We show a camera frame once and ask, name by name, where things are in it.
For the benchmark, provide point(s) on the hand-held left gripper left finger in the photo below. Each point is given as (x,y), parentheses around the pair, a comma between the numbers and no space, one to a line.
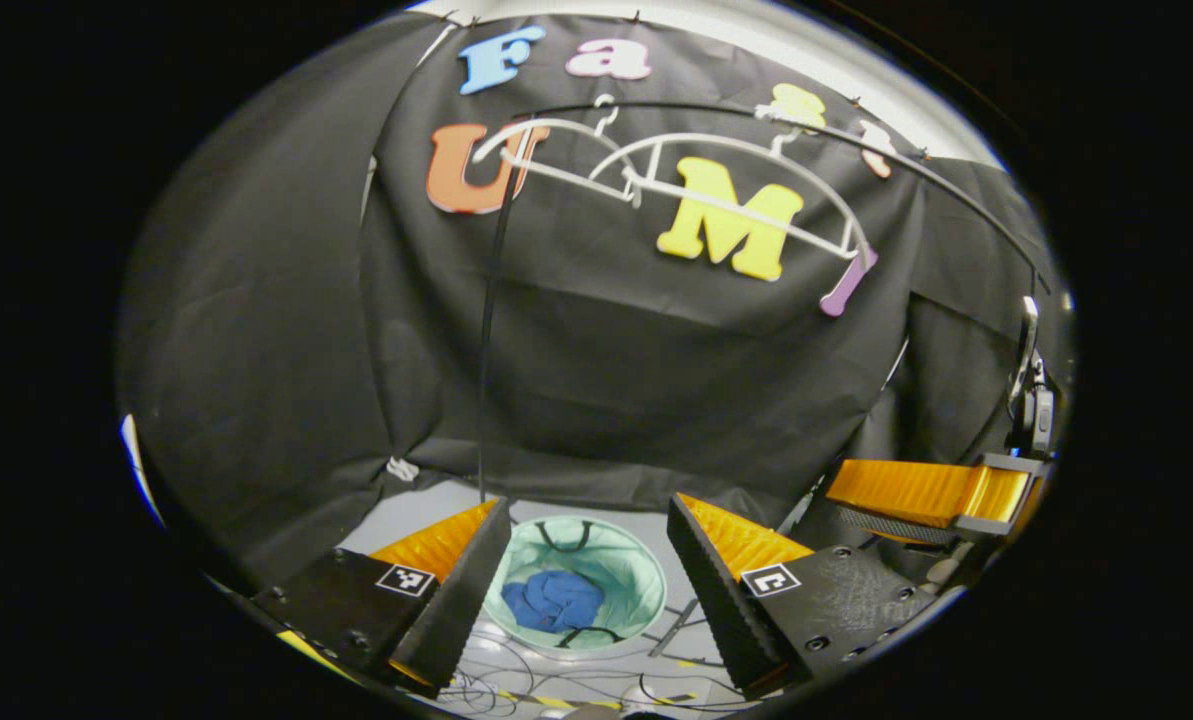
(456,610)

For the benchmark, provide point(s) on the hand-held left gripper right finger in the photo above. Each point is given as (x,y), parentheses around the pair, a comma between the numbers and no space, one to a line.
(726,610)

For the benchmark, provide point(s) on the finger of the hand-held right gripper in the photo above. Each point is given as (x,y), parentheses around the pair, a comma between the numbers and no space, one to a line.
(906,527)

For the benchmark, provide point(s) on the green laundry hamper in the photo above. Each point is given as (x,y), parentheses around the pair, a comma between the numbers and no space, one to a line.
(616,570)

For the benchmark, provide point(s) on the black clothes rack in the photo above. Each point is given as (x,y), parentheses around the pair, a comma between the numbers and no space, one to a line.
(483,420)

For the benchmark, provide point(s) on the white plastic hanger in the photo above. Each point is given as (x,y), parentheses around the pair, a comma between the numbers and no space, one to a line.
(746,218)
(536,125)

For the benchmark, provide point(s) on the white cloth clip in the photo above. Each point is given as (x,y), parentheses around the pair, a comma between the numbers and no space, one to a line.
(402,470)

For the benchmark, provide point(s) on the black backdrop cloth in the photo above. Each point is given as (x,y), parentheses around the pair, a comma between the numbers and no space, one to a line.
(606,380)

